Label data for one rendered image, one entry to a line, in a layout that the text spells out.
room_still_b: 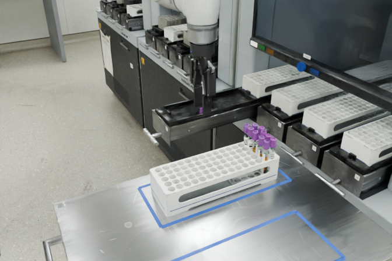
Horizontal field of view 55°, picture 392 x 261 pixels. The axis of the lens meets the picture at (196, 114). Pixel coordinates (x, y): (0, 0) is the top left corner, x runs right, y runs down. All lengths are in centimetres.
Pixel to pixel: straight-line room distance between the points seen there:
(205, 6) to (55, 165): 169
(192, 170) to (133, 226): 18
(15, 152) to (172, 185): 199
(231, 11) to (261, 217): 89
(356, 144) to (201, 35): 52
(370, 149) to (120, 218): 64
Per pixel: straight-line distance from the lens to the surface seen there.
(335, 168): 111
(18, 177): 249
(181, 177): 84
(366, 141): 109
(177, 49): 179
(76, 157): 254
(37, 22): 464
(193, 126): 121
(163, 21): 207
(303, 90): 132
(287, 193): 92
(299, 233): 83
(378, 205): 109
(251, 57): 144
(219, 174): 86
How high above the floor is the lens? 141
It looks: 29 degrees down
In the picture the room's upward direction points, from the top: straight up
